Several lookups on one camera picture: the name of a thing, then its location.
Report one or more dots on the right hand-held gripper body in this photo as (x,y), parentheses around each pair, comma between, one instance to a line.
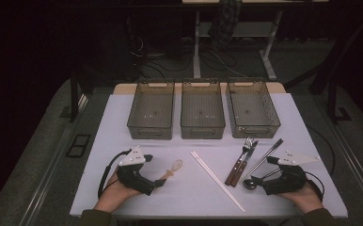
(287,180)

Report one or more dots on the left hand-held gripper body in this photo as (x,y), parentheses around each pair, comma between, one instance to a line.
(132,177)

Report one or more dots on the metal chopstick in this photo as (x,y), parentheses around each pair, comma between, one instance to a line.
(266,157)
(259,162)

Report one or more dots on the metal spoon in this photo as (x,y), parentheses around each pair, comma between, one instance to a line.
(249,185)

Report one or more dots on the translucent orange plastic spoon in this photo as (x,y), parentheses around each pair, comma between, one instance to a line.
(177,164)

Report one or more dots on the grey translucent plastic bin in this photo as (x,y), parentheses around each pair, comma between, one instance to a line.
(202,113)
(251,111)
(151,113)

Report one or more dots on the person's left hand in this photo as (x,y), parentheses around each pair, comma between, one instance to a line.
(115,194)

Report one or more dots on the person's right hand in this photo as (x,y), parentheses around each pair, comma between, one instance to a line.
(305,197)

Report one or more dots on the black floor socket plate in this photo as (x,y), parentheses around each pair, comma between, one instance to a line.
(78,146)

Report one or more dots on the black metal stand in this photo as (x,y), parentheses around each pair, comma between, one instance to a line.
(74,100)

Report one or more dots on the white-framed desk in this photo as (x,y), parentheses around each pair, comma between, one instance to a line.
(197,47)

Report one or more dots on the dark patterned cloth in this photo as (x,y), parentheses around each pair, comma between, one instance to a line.
(225,22)

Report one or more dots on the metal floor rail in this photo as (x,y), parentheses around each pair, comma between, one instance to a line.
(358,169)
(49,175)

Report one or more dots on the black metal frame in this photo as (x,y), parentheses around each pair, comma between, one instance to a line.
(332,100)

